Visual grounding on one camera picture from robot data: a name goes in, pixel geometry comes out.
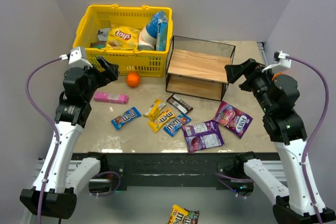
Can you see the yellow plastic shopping basket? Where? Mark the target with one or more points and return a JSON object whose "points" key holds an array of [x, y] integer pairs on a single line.
{"points": [[145, 63]]}

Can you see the grey crumpled packet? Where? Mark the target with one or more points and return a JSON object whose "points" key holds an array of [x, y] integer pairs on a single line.
{"points": [[102, 34]]}

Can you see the pink rectangular box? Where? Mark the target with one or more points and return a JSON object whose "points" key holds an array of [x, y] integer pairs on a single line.
{"points": [[110, 98]]}

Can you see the brown green packet in basket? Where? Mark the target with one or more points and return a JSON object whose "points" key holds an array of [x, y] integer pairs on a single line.
{"points": [[98, 44]]}

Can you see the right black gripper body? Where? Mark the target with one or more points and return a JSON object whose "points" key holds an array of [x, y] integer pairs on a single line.
{"points": [[248, 74]]}

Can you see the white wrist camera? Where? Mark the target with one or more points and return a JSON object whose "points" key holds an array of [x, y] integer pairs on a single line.
{"points": [[77, 58], [281, 64]]}

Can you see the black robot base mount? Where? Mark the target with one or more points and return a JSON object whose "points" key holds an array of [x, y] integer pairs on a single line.
{"points": [[216, 170]]}

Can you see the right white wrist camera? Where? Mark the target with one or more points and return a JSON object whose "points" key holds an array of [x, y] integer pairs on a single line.
{"points": [[281, 64]]}

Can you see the M&M bags on floor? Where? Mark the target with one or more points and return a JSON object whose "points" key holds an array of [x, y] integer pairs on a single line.
{"points": [[181, 215]]}

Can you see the brown chocolate bar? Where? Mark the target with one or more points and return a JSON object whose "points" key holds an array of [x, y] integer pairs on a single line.
{"points": [[179, 104]]}

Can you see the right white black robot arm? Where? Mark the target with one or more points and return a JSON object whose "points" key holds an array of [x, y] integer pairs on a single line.
{"points": [[299, 201]]}

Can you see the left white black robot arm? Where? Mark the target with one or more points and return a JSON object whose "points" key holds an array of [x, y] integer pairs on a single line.
{"points": [[54, 192]]}

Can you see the black wire wooden shelf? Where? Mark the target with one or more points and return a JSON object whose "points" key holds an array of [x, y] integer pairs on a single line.
{"points": [[196, 67]]}

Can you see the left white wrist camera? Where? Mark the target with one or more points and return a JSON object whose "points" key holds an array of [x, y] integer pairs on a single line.
{"points": [[77, 58]]}

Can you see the yellow Lays chip bag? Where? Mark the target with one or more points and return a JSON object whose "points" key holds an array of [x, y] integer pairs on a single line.
{"points": [[122, 38]]}

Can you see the blue m&m bag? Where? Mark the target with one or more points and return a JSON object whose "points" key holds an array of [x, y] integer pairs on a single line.
{"points": [[126, 117], [173, 127]]}

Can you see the small yellow candy bag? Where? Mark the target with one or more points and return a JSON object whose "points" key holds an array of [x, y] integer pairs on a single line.
{"points": [[154, 110]]}

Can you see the purple candy bag back side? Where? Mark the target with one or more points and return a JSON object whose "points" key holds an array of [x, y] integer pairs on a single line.
{"points": [[202, 136]]}

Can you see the yellow M&M bag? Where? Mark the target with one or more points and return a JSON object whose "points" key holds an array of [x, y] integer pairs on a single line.
{"points": [[161, 120]]}

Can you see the blue cardboard box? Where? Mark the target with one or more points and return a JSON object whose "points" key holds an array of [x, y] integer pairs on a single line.
{"points": [[161, 36]]}

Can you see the purple Fox's berries bag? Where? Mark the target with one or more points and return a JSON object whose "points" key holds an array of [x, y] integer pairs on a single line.
{"points": [[232, 118]]}

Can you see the orange fruit near basket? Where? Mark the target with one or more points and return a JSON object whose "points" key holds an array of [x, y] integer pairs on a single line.
{"points": [[133, 79]]}

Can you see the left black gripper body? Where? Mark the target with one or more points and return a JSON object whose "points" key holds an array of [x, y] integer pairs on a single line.
{"points": [[98, 72]]}

